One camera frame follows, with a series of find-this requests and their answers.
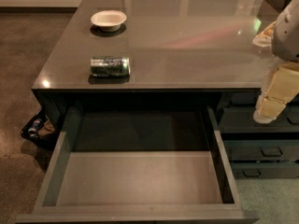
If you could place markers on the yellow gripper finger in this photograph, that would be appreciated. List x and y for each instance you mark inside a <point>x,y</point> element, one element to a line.
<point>264,38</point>
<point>280,86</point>

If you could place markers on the grey top drawer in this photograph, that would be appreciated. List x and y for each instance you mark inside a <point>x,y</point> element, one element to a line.
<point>166,167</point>

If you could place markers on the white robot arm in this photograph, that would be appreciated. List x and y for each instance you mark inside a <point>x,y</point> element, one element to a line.
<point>285,39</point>

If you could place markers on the right upper drawer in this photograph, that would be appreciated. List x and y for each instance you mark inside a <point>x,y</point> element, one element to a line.
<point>244,119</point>

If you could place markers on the right middle drawer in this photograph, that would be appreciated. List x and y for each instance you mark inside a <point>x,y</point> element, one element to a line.
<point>262,150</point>

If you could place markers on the right bottom drawer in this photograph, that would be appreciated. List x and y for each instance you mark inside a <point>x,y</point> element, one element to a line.
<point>266,170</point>

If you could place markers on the dark grey drawer cabinet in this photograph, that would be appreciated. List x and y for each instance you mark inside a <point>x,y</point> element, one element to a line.
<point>182,53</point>

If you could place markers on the white bowl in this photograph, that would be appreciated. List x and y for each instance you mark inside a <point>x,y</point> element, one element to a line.
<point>108,20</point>

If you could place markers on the green soda can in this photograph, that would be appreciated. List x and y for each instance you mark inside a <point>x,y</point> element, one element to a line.
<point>110,66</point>

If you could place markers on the black floor bin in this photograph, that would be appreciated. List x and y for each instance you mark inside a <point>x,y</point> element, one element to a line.
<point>40,131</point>

